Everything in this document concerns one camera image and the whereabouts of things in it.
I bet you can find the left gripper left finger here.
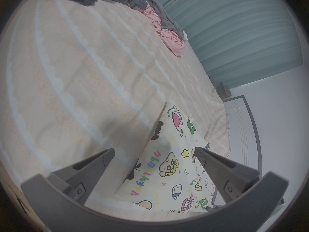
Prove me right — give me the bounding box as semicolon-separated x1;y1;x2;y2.
49;148;116;202

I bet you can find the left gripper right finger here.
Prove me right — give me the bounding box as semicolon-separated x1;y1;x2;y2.
194;146;261;203

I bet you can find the white printed pyjama top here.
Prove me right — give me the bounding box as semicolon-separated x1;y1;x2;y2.
116;99;216;213

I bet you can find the bed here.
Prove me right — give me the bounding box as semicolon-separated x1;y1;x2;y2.
0;0;263;217

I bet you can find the grey bedside table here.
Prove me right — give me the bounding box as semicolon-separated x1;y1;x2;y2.
209;76;232;98

